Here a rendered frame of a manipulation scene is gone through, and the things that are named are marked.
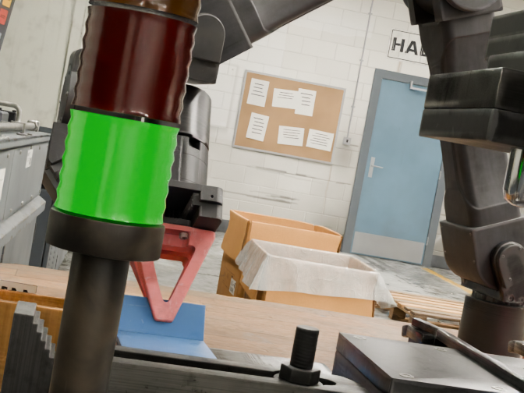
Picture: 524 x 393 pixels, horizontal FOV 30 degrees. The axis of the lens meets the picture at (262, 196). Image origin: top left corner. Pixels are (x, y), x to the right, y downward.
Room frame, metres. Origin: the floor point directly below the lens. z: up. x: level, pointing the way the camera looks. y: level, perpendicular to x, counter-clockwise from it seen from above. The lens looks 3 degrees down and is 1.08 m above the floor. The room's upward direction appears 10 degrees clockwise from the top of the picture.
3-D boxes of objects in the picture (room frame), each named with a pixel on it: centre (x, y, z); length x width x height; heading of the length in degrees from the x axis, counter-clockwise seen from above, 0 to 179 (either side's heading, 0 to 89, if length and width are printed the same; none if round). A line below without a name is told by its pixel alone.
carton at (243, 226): (4.88, -0.14, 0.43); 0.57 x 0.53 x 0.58; 12
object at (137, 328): (0.69, 0.04, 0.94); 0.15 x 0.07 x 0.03; 14
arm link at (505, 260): (0.95, -0.24, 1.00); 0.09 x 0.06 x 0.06; 18
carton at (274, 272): (4.28, -0.28, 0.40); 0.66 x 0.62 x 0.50; 8
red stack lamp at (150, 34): (0.34, 0.05, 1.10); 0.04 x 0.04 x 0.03
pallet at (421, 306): (7.21, -1.67, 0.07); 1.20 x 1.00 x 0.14; 100
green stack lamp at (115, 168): (0.34, 0.05, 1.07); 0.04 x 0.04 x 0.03
